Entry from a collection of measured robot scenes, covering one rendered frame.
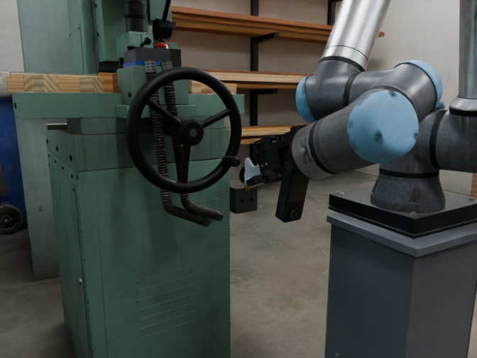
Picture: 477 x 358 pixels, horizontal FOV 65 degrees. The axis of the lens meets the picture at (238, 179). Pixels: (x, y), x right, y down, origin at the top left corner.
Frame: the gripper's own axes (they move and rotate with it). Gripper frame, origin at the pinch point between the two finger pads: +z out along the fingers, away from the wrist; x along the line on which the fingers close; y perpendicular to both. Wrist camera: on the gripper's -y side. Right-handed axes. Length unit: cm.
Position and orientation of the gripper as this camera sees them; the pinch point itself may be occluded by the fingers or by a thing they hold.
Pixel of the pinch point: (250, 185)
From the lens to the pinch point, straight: 79.7
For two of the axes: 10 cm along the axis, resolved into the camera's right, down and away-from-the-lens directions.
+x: -8.5, 1.2, -5.2
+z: -5.0, 1.8, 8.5
